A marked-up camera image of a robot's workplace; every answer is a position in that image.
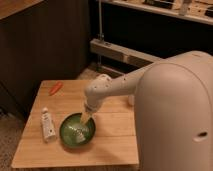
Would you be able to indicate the wooden table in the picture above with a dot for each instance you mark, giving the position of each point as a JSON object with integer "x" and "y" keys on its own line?
{"x": 114, "y": 142}

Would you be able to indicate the dark wooden cabinet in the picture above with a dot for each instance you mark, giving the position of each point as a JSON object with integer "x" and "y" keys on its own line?
{"x": 49, "y": 41}

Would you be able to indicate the orange carrot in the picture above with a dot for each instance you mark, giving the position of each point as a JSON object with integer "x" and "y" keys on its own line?
{"x": 55, "y": 88}

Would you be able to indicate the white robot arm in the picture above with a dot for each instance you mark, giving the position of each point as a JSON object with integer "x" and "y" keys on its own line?
{"x": 173, "y": 110}

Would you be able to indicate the green ceramic bowl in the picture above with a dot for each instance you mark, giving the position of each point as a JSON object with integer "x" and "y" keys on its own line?
{"x": 73, "y": 134}

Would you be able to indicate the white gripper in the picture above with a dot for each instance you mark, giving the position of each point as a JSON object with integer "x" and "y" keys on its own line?
{"x": 90, "y": 108}

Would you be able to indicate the metal shelf rack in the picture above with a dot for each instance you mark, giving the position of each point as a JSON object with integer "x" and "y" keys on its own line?
{"x": 140, "y": 37}

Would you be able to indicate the white tube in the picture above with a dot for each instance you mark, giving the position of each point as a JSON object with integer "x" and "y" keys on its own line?
{"x": 49, "y": 133}

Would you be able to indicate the white cup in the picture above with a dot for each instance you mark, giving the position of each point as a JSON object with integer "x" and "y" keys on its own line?
{"x": 131, "y": 100}

